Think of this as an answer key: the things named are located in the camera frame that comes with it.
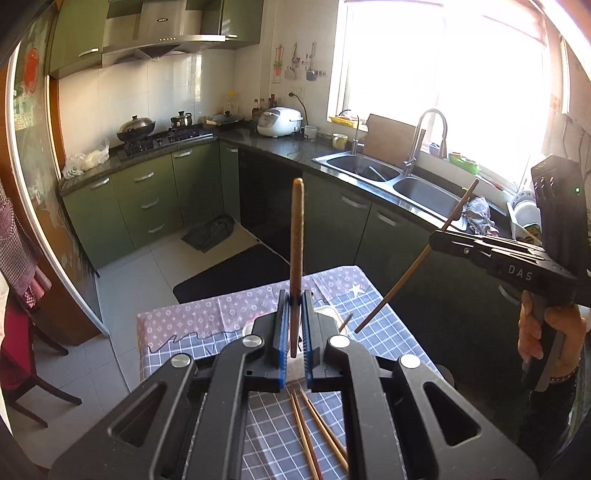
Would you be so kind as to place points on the black gas stove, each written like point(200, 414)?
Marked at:
point(161, 141)

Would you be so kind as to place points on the pile of wooden chopsticks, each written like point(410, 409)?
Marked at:
point(307, 443)

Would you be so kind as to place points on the steel range hood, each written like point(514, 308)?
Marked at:
point(161, 21)

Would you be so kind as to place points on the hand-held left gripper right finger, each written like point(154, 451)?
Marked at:
point(310, 341)

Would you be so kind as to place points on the green wall cabinets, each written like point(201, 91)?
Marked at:
point(74, 32)

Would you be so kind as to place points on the grey dishcloth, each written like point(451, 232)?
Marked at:
point(480, 217)

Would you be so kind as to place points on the yellow oil bottle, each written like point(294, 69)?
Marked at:
point(230, 102)

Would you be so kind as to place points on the white enamel mug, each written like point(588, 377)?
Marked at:
point(310, 133)

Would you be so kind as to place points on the small steel faucet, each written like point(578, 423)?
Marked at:
point(354, 138)

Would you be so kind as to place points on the red chair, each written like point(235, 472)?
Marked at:
point(23, 364)

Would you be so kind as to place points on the black stone countertop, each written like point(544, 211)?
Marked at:
point(277, 147)

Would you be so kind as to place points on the yellow tray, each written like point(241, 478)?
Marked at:
point(344, 120)

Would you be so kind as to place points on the wooden cutting board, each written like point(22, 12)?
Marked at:
point(392, 136)

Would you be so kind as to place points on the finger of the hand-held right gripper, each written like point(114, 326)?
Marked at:
point(457, 249)
point(489, 242)

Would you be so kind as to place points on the hanging metal spatula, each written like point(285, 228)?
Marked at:
point(292, 62)

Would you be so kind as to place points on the white dish rack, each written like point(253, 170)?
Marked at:
point(524, 217)

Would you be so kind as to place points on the kitchen window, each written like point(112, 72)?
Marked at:
point(438, 69)

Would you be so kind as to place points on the green plastic container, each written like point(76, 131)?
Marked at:
point(464, 162)

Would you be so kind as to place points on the person's right forearm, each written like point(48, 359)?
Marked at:
point(554, 429)

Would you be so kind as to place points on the white plastic bag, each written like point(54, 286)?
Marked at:
point(85, 161)

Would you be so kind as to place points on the wall power socket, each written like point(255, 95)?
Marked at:
point(296, 91)

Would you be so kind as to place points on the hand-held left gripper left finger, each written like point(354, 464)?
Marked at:
point(280, 341)

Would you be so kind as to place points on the dark under-counter appliance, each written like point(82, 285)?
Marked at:
point(270, 203)

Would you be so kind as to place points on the hanging red green holder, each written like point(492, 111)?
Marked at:
point(277, 64)

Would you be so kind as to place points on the pan with glass lid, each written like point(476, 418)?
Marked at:
point(224, 120)

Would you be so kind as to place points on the yellow patterned mug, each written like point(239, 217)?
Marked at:
point(340, 141)

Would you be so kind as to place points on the tall steel faucet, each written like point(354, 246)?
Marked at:
point(418, 138)

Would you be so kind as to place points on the blue checked tablecloth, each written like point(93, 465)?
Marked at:
point(392, 332)

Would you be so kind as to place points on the purple patterned tablecloth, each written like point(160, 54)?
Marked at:
point(194, 318)

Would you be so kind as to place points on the green base cabinets with drawers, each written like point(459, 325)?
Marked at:
point(147, 203)

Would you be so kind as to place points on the purple checked apron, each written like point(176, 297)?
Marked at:
point(16, 249)

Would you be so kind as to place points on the grey striped rug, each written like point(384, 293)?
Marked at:
point(210, 233)

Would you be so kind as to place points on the white rice cooker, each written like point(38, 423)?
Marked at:
point(279, 122)

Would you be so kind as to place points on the double steel sink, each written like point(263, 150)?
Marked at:
point(360, 166)

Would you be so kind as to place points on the person's right hand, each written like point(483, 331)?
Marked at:
point(570, 332)

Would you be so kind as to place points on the green sink base cabinets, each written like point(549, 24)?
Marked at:
point(406, 240)

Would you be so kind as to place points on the black floor mat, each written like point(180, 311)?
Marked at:
point(231, 277)

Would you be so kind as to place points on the black wok with lid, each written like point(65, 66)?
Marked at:
point(136, 129)

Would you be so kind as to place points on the brown wooden chopstick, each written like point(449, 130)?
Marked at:
point(392, 290)
point(297, 230)
point(346, 321)

